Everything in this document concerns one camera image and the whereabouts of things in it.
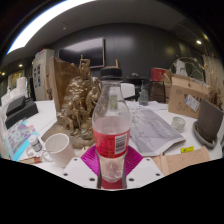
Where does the white plaster statue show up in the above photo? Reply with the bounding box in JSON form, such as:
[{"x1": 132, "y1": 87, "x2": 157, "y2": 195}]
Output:
[{"x1": 175, "y1": 58, "x2": 189, "y2": 77}]

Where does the clear spray bottle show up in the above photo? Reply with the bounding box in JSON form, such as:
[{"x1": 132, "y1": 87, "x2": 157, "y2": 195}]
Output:
[{"x1": 137, "y1": 79, "x2": 150, "y2": 107}]

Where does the small white jar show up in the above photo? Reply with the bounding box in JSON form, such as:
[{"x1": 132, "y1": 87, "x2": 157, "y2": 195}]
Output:
[{"x1": 28, "y1": 134, "x2": 44, "y2": 154}]

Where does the brown cardboard box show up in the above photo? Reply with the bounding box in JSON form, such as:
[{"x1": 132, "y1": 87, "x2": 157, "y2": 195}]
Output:
[{"x1": 167, "y1": 73, "x2": 211, "y2": 120}]

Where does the yellow tag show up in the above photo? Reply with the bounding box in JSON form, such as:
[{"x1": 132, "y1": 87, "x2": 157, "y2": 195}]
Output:
[{"x1": 179, "y1": 145, "x2": 196, "y2": 155}]

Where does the flat round red coaster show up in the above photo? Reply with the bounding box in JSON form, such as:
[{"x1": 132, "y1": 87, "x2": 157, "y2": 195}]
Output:
[{"x1": 101, "y1": 178, "x2": 124, "y2": 191}]

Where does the wooden easel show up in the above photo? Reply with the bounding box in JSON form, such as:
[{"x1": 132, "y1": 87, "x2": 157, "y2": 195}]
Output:
[{"x1": 112, "y1": 58, "x2": 121, "y2": 70}]

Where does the clear red-labelled drink bottle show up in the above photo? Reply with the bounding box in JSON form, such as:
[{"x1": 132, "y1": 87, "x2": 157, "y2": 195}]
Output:
[{"x1": 91, "y1": 67, "x2": 132, "y2": 184}]

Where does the light wooden board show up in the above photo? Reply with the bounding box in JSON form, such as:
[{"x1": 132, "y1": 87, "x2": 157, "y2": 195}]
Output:
[{"x1": 152, "y1": 145, "x2": 212, "y2": 177}]

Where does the white cabinet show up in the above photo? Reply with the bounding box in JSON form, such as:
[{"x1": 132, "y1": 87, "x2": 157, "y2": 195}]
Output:
[{"x1": 31, "y1": 48, "x2": 56, "y2": 102}]

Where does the grey printed newspaper sheet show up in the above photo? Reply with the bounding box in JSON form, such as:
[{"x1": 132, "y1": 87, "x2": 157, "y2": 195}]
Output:
[{"x1": 126, "y1": 101, "x2": 187, "y2": 158}]

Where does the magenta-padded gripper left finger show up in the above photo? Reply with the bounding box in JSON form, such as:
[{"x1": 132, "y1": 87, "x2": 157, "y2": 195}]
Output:
[{"x1": 62, "y1": 144, "x2": 101, "y2": 190}]

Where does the golden sculpture on wooden base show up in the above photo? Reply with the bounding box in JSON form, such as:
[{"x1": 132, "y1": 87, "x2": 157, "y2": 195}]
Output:
[{"x1": 41, "y1": 55, "x2": 103, "y2": 150}]

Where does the small glass jar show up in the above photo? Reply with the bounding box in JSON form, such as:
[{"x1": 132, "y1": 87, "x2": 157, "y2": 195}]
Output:
[{"x1": 170, "y1": 116, "x2": 187, "y2": 134}]

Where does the red box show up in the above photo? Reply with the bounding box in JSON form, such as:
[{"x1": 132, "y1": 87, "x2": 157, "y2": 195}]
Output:
[{"x1": 150, "y1": 66, "x2": 171, "y2": 83}]

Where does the wooden brush with red band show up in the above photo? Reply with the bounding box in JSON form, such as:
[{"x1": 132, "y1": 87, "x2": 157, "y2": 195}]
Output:
[{"x1": 17, "y1": 156, "x2": 43, "y2": 165}]

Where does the white ceramic mug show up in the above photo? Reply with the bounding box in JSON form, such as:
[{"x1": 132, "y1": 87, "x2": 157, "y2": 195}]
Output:
[{"x1": 42, "y1": 132, "x2": 77, "y2": 169}]

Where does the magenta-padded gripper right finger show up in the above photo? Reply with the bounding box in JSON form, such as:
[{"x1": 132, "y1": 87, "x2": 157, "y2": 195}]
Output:
[{"x1": 124, "y1": 145, "x2": 165, "y2": 190}]

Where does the dry plant in grey pot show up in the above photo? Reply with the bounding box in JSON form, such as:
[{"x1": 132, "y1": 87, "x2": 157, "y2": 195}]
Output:
[{"x1": 169, "y1": 49, "x2": 224, "y2": 150}]

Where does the white plastic chair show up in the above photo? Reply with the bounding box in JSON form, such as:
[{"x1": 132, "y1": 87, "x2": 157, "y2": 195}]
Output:
[{"x1": 119, "y1": 82, "x2": 137, "y2": 101}]

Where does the flat black box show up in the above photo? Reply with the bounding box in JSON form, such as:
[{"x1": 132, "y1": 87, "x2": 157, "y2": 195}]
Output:
[
  {"x1": 4, "y1": 99, "x2": 40, "y2": 131},
  {"x1": 5, "y1": 95, "x2": 28, "y2": 118}
]

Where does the black wall screen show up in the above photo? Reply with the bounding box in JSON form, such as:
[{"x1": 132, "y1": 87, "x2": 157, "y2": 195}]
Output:
[{"x1": 57, "y1": 36, "x2": 106, "y2": 70}]

